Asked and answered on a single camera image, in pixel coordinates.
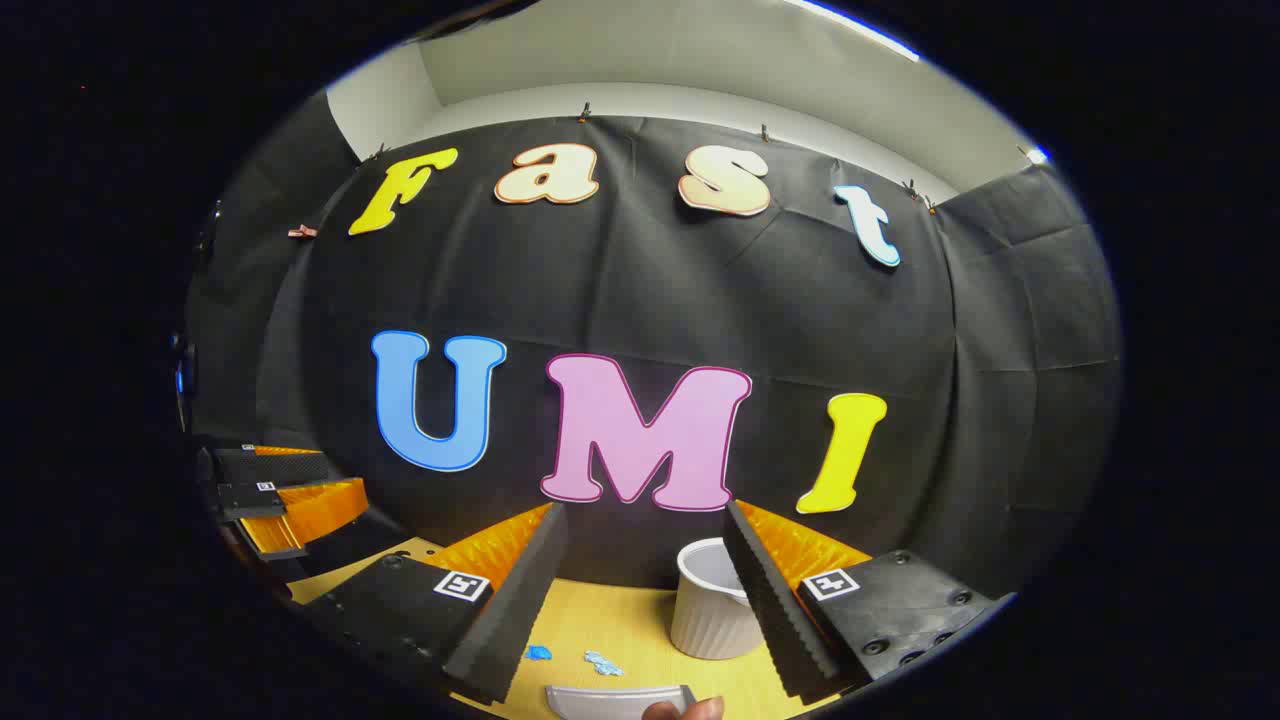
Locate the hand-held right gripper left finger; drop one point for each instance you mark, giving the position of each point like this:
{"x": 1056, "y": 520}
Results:
{"x": 520, "y": 600}

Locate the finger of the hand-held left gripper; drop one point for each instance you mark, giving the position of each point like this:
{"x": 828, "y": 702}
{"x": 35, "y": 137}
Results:
{"x": 250, "y": 500}
{"x": 270, "y": 467}

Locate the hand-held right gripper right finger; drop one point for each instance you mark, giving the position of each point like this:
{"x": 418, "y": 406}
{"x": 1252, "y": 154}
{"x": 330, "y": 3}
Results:
{"x": 775, "y": 610}

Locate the dark blue paper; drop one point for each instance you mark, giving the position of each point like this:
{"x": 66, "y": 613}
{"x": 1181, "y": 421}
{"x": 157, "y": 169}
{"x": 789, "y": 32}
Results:
{"x": 538, "y": 653}

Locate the white ribbed garbage bin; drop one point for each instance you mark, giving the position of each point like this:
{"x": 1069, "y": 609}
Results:
{"x": 705, "y": 620}

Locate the light blue paper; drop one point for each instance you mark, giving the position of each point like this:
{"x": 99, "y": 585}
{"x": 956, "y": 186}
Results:
{"x": 603, "y": 663}

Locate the grey plastic dustpan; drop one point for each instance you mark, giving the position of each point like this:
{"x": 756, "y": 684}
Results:
{"x": 610, "y": 702}

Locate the black backdrop cloth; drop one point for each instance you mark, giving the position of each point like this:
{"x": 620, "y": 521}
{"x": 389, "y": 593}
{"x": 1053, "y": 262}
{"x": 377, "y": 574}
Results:
{"x": 640, "y": 280}

